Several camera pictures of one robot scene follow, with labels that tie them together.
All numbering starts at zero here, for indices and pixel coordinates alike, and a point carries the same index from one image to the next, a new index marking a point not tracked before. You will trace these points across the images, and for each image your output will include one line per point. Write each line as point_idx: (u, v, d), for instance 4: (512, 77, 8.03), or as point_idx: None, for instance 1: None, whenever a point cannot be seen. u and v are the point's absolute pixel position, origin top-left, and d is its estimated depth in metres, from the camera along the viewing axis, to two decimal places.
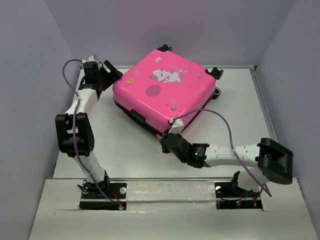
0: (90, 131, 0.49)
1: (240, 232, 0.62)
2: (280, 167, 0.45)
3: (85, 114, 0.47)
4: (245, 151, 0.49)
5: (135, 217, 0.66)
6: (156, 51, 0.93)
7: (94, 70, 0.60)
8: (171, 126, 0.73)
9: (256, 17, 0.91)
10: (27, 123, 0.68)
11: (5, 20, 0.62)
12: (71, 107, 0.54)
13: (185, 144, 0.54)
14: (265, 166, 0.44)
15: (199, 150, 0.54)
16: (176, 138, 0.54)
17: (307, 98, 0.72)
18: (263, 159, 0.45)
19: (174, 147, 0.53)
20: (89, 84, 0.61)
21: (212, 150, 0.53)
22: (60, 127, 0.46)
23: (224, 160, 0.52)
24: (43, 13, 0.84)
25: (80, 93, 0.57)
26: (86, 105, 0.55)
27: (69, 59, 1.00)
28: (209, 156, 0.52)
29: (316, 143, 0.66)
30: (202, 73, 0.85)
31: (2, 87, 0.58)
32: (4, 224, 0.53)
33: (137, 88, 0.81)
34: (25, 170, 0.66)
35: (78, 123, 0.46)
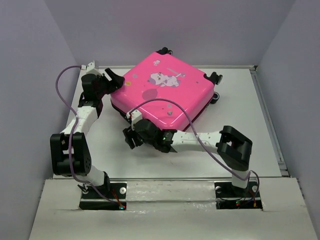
0: (86, 152, 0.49)
1: (240, 233, 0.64)
2: (237, 154, 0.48)
3: (82, 134, 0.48)
4: (208, 137, 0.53)
5: (135, 217, 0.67)
6: (155, 54, 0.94)
7: (94, 87, 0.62)
8: None
9: (258, 12, 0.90)
10: (31, 125, 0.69)
11: (6, 19, 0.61)
12: (69, 125, 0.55)
13: (154, 128, 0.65)
14: (223, 151, 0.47)
15: (166, 135, 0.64)
16: (144, 123, 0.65)
17: (307, 95, 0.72)
18: (222, 145, 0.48)
19: (144, 130, 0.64)
20: (89, 102, 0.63)
21: (178, 137, 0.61)
22: (56, 147, 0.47)
23: (188, 145, 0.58)
24: (41, 7, 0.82)
25: (79, 111, 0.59)
26: (84, 123, 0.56)
27: (68, 55, 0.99)
28: (176, 141, 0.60)
29: (314, 143, 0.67)
30: (200, 78, 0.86)
31: (3, 88, 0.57)
32: (6, 223, 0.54)
33: (134, 92, 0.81)
34: (29, 170, 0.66)
35: (74, 143, 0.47)
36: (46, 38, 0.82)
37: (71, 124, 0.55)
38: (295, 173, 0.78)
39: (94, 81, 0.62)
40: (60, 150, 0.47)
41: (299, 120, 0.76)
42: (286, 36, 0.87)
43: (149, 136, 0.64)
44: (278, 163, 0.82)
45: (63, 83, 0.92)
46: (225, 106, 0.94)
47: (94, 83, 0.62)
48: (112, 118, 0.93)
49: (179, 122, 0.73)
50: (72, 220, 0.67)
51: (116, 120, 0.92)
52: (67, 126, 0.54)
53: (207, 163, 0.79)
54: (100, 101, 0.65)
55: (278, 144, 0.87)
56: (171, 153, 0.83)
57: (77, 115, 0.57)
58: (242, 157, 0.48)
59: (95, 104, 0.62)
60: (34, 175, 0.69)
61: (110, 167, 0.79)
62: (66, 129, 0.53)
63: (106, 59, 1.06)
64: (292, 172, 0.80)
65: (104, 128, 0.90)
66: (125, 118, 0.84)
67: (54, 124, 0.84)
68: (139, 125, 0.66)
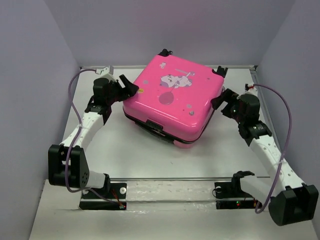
0: (83, 166, 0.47)
1: (240, 233, 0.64)
2: (291, 212, 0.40)
3: (80, 150, 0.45)
4: (287, 174, 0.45)
5: (135, 217, 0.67)
6: (158, 56, 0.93)
7: (104, 92, 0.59)
8: (193, 132, 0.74)
9: (258, 13, 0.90)
10: (31, 125, 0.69)
11: (7, 19, 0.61)
12: (71, 134, 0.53)
13: (253, 111, 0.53)
14: (286, 197, 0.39)
15: (258, 127, 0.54)
16: (254, 100, 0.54)
17: (308, 95, 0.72)
18: (291, 194, 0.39)
19: (244, 102, 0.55)
20: (97, 106, 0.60)
21: (266, 141, 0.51)
22: (53, 159, 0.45)
23: (265, 157, 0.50)
24: (42, 7, 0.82)
25: (85, 119, 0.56)
26: (87, 134, 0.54)
27: (68, 56, 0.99)
28: (261, 141, 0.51)
29: (314, 143, 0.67)
30: (210, 74, 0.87)
31: (3, 88, 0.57)
32: (6, 223, 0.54)
33: (149, 97, 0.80)
34: (29, 170, 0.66)
35: (72, 158, 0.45)
36: (46, 38, 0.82)
37: (73, 133, 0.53)
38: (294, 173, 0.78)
39: (105, 87, 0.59)
40: (57, 163, 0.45)
41: (298, 120, 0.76)
42: (286, 36, 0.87)
43: (244, 112, 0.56)
44: None
45: (62, 83, 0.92)
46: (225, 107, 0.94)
47: (105, 89, 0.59)
48: (111, 118, 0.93)
49: (201, 121, 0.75)
50: (72, 221, 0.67)
51: (116, 120, 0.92)
52: (69, 136, 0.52)
53: (207, 163, 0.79)
54: (109, 106, 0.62)
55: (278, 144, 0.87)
56: (171, 153, 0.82)
57: (81, 123, 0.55)
58: (289, 217, 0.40)
59: (103, 110, 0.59)
60: (34, 175, 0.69)
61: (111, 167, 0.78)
62: (67, 140, 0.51)
63: (106, 59, 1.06)
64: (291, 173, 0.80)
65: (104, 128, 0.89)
66: (143, 125, 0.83)
67: (54, 125, 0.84)
68: (246, 97, 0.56)
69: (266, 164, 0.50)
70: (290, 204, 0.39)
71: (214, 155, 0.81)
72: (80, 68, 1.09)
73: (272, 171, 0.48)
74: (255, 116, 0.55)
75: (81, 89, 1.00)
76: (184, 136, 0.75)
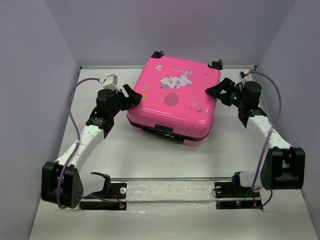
0: (77, 186, 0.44)
1: (240, 233, 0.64)
2: (278, 171, 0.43)
3: (74, 171, 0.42)
4: (277, 139, 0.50)
5: (135, 217, 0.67)
6: (152, 59, 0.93)
7: (107, 104, 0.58)
8: (204, 128, 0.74)
9: (258, 13, 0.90)
10: (31, 125, 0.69)
11: (6, 20, 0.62)
12: (68, 150, 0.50)
13: (252, 96, 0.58)
14: (272, 154, 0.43)
15: (255, 111, 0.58)
16: (256, 86, 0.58)
17: (307, 95, 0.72)
18: (279, 152, 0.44)
19: (246, 87, 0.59)
20: (99, 118, 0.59)
21: (260, 119, 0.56)
22: (46, 177, 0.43)
23: (259, 130, 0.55)
24: (42, 7, 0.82)
25: (84, 133, 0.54)
26: (85, 150, 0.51)
27: (68, 56, 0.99)
28: (256, 118, 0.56)
29: (314, 144, 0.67)
30: (207, 69, 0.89)
31: (3, 89, 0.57)
32: (6, 223, 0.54)
33: (154, 102, 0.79)
34: (29, 171, 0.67)
35: (65, 179, 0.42)
36: (46, 38, 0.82)
37: (70, 150, 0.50)
38: None
39: (108, 99, 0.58)
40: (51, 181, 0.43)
41: (298, 120, 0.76)
42: (286, 36, 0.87)
43: (245, 97, 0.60)
44: None
45: (62, 83, 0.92)
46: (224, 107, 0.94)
47: (108, 101, 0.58)
48: None
49: (210, 117, 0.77)
50: (72, 221, 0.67)
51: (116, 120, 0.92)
52: (65, 152, 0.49)
53: (206, 163, 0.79)
54: (111, 120, 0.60)
55: None
56: (171, 153, 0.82)
57: (80, 139, 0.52)
58: (277, 177, 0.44)
59: (105, 123, 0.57)
60: (34, 175, 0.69)
61: (111, 167, 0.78)
62: (63, 156, 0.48)
63: (106, 59, 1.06)
64: None
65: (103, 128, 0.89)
66: (150, 130, 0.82)
67: (54, 125, 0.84)
68: (248, 82, 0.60)
69: (260, 137, 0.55)
70: (278, 161, 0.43)
71: (213, 154, 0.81)
72: (80, 68, 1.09)
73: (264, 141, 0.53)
74: (255, 102, 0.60)
75: (81, 89, 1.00)
76: (195, 134, 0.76)
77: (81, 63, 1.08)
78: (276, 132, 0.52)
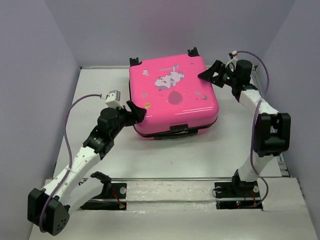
0: (62, 214, 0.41)
1: (240, 233, 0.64)
2: (267, 134, 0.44)
3: (58, 203, 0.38)
4: (266, 108, 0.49)
5: (135, 217, 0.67)
6: (134, 68, 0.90)
7: (109, 125, 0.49)
8: (215, 113, 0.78)
9: (258, 13, 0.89)
10: (31, 125, 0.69)
11: (7, 21, 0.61)
12: (58, 176, 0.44)
13: (244, 73, 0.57)
14: (261, 118, 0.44)
15: (247, 86, 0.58)
16: (247, 62, 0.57)
17: (308, 96, 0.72)
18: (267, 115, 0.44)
19: (238, 64, 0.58)
20: (98, 139, 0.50)
21: (252, 91, 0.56)
22: (30, 203, 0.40)
23: (249, 102, 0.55)
24: (42, 8, 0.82)
25: (78, 157, 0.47)
26: (75, 178, 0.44)
27: (68, 56, 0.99)
28: (248, 91, 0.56)
29: (314, 144, 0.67)
30: (191, 59, 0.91)
31: (3, 90, 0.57)
32: (6, 224, 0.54)
33: (160, 105, 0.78)
34: (29, 171, 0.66)
35: (48, 210, 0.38)
36: (47, 38, 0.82)
37: (60, 176, 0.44)
38: (295, 173, 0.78)
39: (112, 120, 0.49)
40: (34, 208, 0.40)
41: (299, 121, 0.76)
42: (286, 36, 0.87)
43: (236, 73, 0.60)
44: (278, 163, 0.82)
45: (62, 83, 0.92)
46: (224, 107, 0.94)
47: (111, 122, 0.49)
48: None
49: (215, 100, 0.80)
50: (72, 221, 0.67)
51: None
52: (54, 179, 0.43)
53: (206, 163, 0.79)
54: (111, 141, 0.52)
55: None
56: (171, 153, 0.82)
57: (72, 165, 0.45)
58: (266, 140, 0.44)
59: (103, 145, 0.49)
60: (34, 175, 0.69)
61: (112, 167, 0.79)
62: (51, 184, 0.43)
63: (106, 59, 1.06)
64: (292, 172, 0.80)
65: None
66: (162, 135, 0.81)
67: (53, 125, 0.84)
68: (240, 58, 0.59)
69: (251, 109, 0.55)
70: (266, 123, 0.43)
71: (214, 154, 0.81)
72: (80, 68, 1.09)
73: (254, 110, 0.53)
74: (247, 78, 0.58)
75: (80, 89, 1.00)
76: (209, 120, 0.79)
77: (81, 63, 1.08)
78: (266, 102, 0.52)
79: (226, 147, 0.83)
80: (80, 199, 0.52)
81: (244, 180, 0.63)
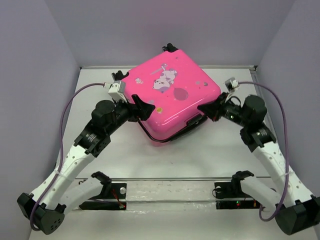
0: (51, 218, 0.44)
1: (240, 233, 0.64)
2: (300, 224, 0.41)
3: (43, 212, 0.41)
4: (296, 186, 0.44)
5: (135, 217, 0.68)
6: (124, 80, 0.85)
7: (104, 120, 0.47)
8: (219, 95, 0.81)
9: (258, 14, 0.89)
10: (30, 127, 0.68)
11: (6, 23, 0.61)
12: (47, 179, 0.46)
13: (259, 117, 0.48)
14: (296, 212, 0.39)
15: (261, 133, 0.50)
16: (261, 104, 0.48)
17: (308, 97, 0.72)
18: (302, 208, 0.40)
19: (250, 107, 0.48)
20: (92, 135, 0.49)
21: (272, 149, 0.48)
22: (21, 208, 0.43)
23: (271, 167, 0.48)
24: (42, 9, 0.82)
25: (68, 158, 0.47)
26: (65, 181, 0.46)
27: (68, 57, 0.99)
28: (266, 149, 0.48)
29: (315, 145, 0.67)
30: (174, 54, 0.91)
31: (3, 92, 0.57)
32: (5, 225, 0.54)
33: (171, 105, 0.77)
34: (29, 172, 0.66)
35: (36, 217, 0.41)
36: (46, 40, 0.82)
37: (48, 180, 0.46)
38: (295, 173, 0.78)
39: (107, 115, 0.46)
40: (24, 211, 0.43)
41: (298, 121, 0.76)
42: (286, 37, 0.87)
43: (248, 117, 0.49)
44: None
45: (62, 84, 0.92)
46: None
47: (107, 117, 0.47)
48: None
49: (215, 83, 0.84)
50: (72, 221, 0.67)
51: None
52: (43, 182, 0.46)
53: (206, 163, 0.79)
54: (107, 137, 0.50)
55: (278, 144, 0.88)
56: (171, 153, 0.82)
57: (62, 167, 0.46)
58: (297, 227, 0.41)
59: (96, 143, 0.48)
60: (34, 176, 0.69)
61: (112, 167, 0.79)
62: (40, 187, 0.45)
63: (106, 59, 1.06)
64: None
65: None
66: (179, 134, 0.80)
67: (53, 126, 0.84)
68: (251, 98, 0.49)
69: (271, 173, 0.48)
70: (301, 218, 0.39)
71: (214, 154, 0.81)
72: (80, 68, 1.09)
73: (280, 182, 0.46)
74: (260, 121, 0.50)
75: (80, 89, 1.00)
76: (215, 103, 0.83)
77: (81, 63, 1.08)
78: (293, 172, 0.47)
79: (226, 147, 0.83)
80: (78, 198, 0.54)
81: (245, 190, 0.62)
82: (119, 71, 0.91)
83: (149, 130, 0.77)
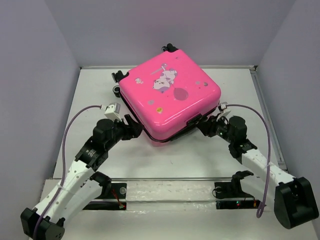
0: (54, 232, 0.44)
1: (240, 233, 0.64)
2: (293, 207, 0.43)
3: (48, 224, 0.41)
4: (278, 173, 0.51)
5: (135, 217, 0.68)
6: (124, 81, 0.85)
7: (104, 136, 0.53)
8: (218, 95, 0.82)
9: (258, 14, 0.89)
10: (30, 127, 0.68)
11: (5, 23, 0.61)
12: (50, 194, 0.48)
13: (240, 133, 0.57)
14: (281, 191, 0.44)
15: (245, 145, 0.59)
16: (242, 123, 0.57)
17: (308, 97, 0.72)
18: (286, 187, 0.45)
19: (232, 125, 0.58)
20: (92, 150, 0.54)
21: (254, 152, 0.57)
22: (24, 223, 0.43)
23: (256, 166, 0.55)
24: (42, 9, 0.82)
25: (69, 173, 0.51)
26: (68, 194, 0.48)
27: (68, 57, 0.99)
28: (248, 153, 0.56)
29: (315, 145, 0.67)
30: (174, 54, 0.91)
31: (2, 92, 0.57)
32: (5, 224, 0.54)
33: (171, 105, 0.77)
34: (29, 172, 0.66)
35: (39, 231, 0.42)
36: (46, 40, 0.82)
37: (51, 194, 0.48)
38: (295, 173, 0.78)
39: (107, 131, 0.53)
40: (27, 226, 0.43)
41: (299, 121, 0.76)
42: (286, 37, 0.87)
43: (233, 134, 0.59)
44: (278, 163, 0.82)
45: (62, 84, 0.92)
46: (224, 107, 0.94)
47: (107, 132, 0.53)
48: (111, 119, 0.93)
49: (215, 83, 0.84)
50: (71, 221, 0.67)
51: None
52: (46, 197, 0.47)
53: (206, 163, 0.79)
54: (105, 152, 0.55)
55: (278, 144, 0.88)
56: (171, 153, 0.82)
57: (64, 181, 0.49)
58: (293, 213, 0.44)
59: (96, 158, 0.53)
60: (34, 175, 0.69)
61: (112, 167, 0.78)
62: (43, 202, 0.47)
63: (106, 59, 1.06)
64: (292, 173, 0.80)
65: None
66: (179, 134, 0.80)
67: (53, 126, 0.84)
68: (234, 118, 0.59)
69: (258, 172, 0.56)
70: (288, 196, 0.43)
71: (214, 154, 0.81)
72: (80, 68, 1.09)
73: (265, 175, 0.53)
74: (243, 137, 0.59)
75: (80, 89, 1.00)
76: (215, 103, 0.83)
77: (81, 63, 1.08)
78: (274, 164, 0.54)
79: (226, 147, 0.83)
80: (78, 206, 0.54)
81: (246, 190, 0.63)
82: (119, 72, 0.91)
83: (149, 130, 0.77)
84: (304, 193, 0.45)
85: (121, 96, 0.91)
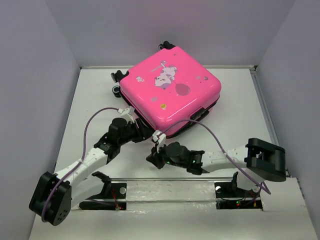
0: (65, 203, 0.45)
1: (239, 233, 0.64)
2: (271, 167, 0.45)
3: (67, 188, 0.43)
4: (236, 152, 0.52)
5: (135, 217, 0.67)
6: (125, 80, 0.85)
7: (118, 133, 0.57)
8: (220, 89, 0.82)
9: (259, 15, 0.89)
10: (30, 127, 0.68)
11: (5, 24, 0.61)
12: (70, 166, 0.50)
13: (185, 157, 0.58)
14: (254, 166, 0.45)
15: (196, 159, 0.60)
16: (178, 147, 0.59)
17: (308, 97, 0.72)
18: (251, 159, 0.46)
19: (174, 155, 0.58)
20: (107, 144, 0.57)
21: (207, 160, 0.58)
22: (41, 186, 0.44)
23: (219, 164, 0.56)
24: (42, 10, 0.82)
25: (89, 154, 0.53)
26: (85, 171, 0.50)
27: (68, 57, 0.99)
28: (204, 162, 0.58)
29: (315, 145, 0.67)
30: (173, 50, 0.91)
31: (3, 93, 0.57)
32: (5, 225, 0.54)
33: (174, 101, 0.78)
34: (29, 173, 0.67)
35: (57, 193, 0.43)
36: (47, 40, 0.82)
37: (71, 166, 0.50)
38: (295, 173, 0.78)
39: (121, 128, 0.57)
40: (43, 191, 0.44)
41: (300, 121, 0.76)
42: (286, 37, 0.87)
43: (180, 160, 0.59)
44: None
45: (62, 84, 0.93)
46: (224, 107, 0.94)
47: (121, 130, 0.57)
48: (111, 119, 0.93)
49: (214, 76, 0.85)
50: (71, 221, 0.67)
51: None
52: (66, 167, 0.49)
53: None
54: (118, 147, 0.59)
55: (278, 144, 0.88)
56: None
57: (84, 158, 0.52)
58: (276, 168, 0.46)
59: (110, 151, 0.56)
60: (34, 175, 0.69)
61: (112, 166, 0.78)
62: (62, 171, 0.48)
63: (106, 59, 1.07)
64: (292, 173, 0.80)
65: (104, 125, 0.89)
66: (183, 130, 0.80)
67: (53, 126, 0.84)
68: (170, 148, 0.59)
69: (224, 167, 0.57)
70: (260, 163, 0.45)
71: None
72: (80, 68, 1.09)
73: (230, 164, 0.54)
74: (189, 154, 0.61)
75: (80, 89, 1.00)
76: (216, 97, 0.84)
77: (81, 63, 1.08)
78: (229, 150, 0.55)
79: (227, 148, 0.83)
80: (83, 193, 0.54)
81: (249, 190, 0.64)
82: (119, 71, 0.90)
83: (152, 127, 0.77)
84: (262, 148, 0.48)
85: (121, 95, 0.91)
